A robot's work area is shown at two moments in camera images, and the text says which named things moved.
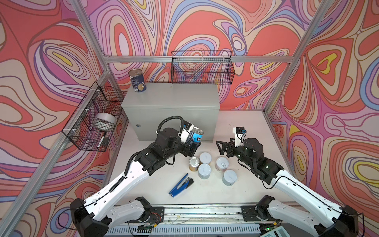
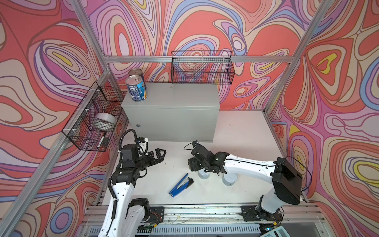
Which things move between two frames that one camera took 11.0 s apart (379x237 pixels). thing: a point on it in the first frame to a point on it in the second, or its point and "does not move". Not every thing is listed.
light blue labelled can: x=198 y=134 to x=136 y=88
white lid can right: x=229 y=177 does not move
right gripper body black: x=239 y=152 to x=205 y=165
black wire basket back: x=202 y=67 does not move
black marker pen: x=99 y=143 does not move
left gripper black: x=192 y=149 to x=159 y=158
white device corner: x=281 y=231 does not move
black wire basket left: x=91 y=127 does not move
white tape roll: x=104 y=120 does not move
